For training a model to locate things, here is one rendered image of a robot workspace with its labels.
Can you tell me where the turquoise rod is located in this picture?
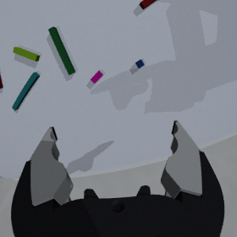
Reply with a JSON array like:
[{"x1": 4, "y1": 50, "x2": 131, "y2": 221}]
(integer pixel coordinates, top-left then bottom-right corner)
[{"x1": 12, "y1": 72, "x2": 40, "y2": 111}]

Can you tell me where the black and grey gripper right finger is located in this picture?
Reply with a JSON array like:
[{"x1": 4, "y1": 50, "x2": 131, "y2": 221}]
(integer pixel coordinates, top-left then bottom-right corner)
[{"x1": 161, "y1": 120, "x2": 224, "y2": 237}]

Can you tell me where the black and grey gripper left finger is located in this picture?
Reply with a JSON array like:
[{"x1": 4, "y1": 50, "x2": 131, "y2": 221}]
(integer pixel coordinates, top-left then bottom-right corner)
[{"x1": 11, "y1": 127, "x2": 74, "y2": 237}]

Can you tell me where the small magenta block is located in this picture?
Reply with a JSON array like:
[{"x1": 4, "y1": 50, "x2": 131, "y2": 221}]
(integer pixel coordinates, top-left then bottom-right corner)
[{"x1": 91, "y1": 71, "x2": 103, "y2": 84}]

